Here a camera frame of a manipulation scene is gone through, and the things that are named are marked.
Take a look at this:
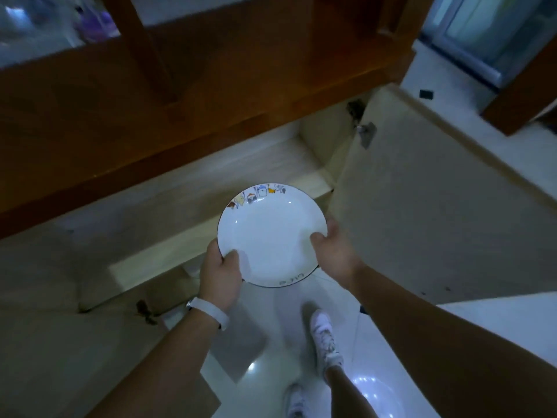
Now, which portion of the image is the person's left hand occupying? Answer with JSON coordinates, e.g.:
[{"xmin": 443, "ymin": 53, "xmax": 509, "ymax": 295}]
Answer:
[{"xmin": 198, "ymin": 238, "xmax": 243, "ymax": 314}]

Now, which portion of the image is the person's right hand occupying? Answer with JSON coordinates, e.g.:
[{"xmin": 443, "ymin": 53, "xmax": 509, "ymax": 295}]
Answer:
[{"xmin": 309, "ymin": 218, "xmax": 366, "ymax": 293}]

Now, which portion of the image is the white cartoon print plate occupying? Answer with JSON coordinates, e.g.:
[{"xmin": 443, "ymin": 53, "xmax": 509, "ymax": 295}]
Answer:
[{"xmin": 216, "ymin": 182, "xmax": 328, "ymax": 289}]

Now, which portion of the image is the brown wooden cabinet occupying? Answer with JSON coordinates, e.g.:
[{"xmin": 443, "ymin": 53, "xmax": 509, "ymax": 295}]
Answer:
[{"xmin": 0, "ymin": 0, "xmax": 436, "ymax": 318}]

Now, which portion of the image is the person's left forearm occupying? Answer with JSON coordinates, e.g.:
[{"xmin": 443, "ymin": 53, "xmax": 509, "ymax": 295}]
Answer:
[{"xmin": 85, "ymin": 315, "xmax": 220, "ymax": 418}]

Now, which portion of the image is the person's right forearm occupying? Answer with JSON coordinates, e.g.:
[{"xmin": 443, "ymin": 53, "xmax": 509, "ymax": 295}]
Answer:
[{"xmin": 348, "ymin": 263, "xmax": 557, "ymax": 418}]

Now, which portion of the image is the person's right white shoe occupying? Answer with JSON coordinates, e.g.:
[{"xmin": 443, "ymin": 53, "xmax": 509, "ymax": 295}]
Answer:
[{"xmin": 309, "ymin": 309, "xmax": 345, "ymax": 383}]

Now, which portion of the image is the person's white shoe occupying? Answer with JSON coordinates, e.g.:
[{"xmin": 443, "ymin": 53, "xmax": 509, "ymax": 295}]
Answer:
[
  {"xmin": 284, "ymin": 383, "xmax": 310, "ymax": 418},
  {"xmin": 309, "ymin": 309, "xmax": 345, "ymax": 383}
]

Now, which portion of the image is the person's right leg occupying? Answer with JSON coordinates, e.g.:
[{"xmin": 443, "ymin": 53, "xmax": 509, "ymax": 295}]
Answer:
[{"xmin": 324, "ymin": 365, "xmax": 378, "ymax": 418}]

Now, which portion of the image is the person's left white shoe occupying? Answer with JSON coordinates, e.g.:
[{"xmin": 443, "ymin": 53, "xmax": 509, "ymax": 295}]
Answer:
[{"xmin": 284, "ymin": 383, "xmax": 310, "ymax": 418}]

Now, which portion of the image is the smartwatch with white band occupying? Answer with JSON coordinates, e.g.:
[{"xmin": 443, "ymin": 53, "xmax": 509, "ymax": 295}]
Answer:
[{"xmin": 186, "ymin": 296, "xmax": 230, "ymax": 331}]

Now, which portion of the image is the metal door hinge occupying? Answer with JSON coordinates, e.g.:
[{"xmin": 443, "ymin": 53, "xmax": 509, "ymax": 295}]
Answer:
[
  {"xmin": 346, "ymin": 99, "xmax": 378, "ymax": 149},
  {"xmin": 135, "ymin": 299, "xmax": 158, "ymax": 326}
]

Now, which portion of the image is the glass sliding door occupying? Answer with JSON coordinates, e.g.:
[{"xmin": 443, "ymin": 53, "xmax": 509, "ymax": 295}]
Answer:
[{"xmin": 419, "ymin": 0, "xmax": 557, "ymax": 88}]

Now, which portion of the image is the trash bin with purple lid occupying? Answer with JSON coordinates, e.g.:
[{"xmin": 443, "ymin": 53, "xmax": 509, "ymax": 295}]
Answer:
[{"xmin": 73, "ymin": 3, "xmax": 121, "ymax": 44}]

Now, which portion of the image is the coffee table with white cloth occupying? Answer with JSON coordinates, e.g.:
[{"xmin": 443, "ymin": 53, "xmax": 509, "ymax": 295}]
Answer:
[{"xmin": 0, "ymin": 0, "xmax": 84, "ymax": 68}]

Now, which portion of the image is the brown wooden door frame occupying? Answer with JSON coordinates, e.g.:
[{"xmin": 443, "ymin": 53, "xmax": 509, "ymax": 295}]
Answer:
[{"xmin": 480, "ymin": 37, "xmax": 557, "ymax": 137}]

